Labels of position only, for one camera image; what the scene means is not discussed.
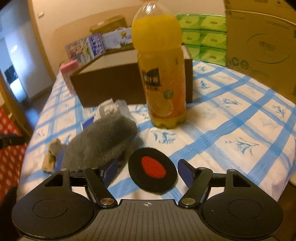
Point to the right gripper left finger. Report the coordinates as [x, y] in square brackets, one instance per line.
[98, 181]

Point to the green tissue pack stack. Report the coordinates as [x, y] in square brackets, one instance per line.
[205, 37]

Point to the dark brown open box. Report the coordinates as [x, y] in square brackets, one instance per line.
[111, 76]

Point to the brown cardboard box background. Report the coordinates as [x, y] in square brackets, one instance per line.
[109, 25]

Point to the red patterned fabric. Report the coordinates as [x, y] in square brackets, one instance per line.
[12, 157]

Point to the pink lidded cup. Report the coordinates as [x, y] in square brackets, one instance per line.
[67, 70]

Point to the black red round pad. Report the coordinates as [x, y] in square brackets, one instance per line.
[151, 170]

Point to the large cardboard box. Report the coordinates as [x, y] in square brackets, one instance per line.
[261, 42]

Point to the orange juice bottle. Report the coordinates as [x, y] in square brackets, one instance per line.
[157, 37]

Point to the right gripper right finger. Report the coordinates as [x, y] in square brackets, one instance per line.
[197, 180]

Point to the blue white checked tablecloth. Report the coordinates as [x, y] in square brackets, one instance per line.
[234, 122]

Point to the grey fluffy towel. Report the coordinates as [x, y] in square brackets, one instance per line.
[102, 141]

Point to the bag of cotton swabs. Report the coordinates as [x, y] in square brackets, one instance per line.
[113, 107]

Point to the colourful printed carton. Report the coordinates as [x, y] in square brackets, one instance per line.
[86, 49]

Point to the beige plush toy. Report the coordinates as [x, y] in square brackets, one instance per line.
[54, 152]

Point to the white blue milk carton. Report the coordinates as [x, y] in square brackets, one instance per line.
[118, 40]

